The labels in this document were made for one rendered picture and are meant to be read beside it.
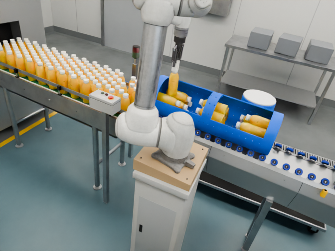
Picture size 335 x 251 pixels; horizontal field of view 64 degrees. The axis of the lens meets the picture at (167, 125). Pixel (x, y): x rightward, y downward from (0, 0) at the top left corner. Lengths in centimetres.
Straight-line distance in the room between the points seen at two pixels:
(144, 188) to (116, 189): 122
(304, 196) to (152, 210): 95
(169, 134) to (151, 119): 11
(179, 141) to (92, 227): 139
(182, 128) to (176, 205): 44
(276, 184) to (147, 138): 96
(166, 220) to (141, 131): 58
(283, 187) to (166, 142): 90
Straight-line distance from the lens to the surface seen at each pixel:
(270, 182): 187
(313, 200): 192
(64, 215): 256
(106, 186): 242
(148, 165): 139
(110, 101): 184
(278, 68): 522
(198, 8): 112
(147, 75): 119
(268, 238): 268
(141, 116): 123
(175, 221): 157
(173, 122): 126
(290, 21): 503
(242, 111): 195
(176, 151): 133
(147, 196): 152
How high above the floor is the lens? 200
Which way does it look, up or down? 34 degrees down
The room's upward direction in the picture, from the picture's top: 8 degrees clockwise
